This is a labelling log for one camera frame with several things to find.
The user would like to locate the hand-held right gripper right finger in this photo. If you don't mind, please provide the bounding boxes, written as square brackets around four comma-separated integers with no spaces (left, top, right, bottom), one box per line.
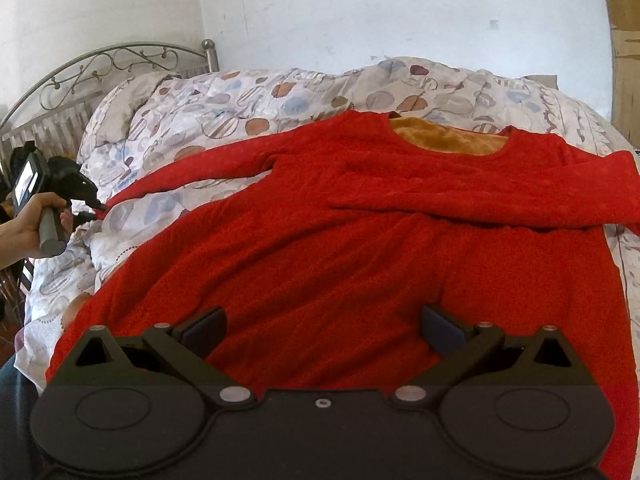
[387,304,574,408]

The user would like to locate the red knit sweater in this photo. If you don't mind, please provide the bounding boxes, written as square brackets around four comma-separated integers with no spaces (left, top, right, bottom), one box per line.
[45,110,640,480]

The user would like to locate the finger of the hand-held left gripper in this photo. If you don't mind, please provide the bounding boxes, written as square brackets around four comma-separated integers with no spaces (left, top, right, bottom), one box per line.
[74,194,108,225]

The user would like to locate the person's left forearm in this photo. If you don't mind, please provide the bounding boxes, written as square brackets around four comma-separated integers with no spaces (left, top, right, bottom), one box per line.
[0,219,23,272]

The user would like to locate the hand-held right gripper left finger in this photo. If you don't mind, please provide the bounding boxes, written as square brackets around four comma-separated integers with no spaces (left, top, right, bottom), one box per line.
[74,306,257,408]

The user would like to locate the metal bed headboard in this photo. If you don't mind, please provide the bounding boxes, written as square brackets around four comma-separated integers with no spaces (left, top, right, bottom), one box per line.
[0,37,221,161]

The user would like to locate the printed patterned quilt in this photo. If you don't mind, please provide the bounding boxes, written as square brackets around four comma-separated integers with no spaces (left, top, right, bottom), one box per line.
[15,56,640,391]

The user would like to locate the person's dark pants leg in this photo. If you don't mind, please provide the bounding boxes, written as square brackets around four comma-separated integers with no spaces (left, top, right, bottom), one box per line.
[0,352,48,480]

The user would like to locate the brown wooden board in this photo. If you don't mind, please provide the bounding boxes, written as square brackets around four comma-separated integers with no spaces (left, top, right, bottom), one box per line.
[599,0,640,128]

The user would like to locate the person's left hand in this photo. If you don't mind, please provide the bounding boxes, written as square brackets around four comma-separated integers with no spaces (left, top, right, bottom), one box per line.
[9,194,75,261]

